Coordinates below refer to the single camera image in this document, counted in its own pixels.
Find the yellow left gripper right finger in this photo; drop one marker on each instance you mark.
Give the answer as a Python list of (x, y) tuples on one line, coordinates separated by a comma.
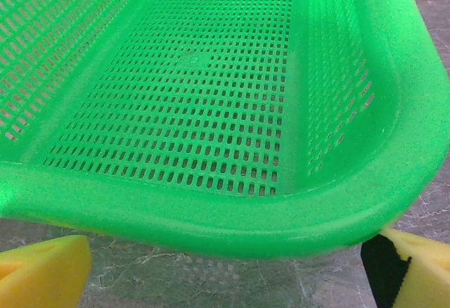
[(418, 273)]

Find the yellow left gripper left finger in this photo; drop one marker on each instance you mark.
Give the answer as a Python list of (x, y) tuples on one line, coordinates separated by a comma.
[(42, 273)]

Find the green perforated plastic basket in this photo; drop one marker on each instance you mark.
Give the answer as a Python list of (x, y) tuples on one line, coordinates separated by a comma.
[(211, 93)]

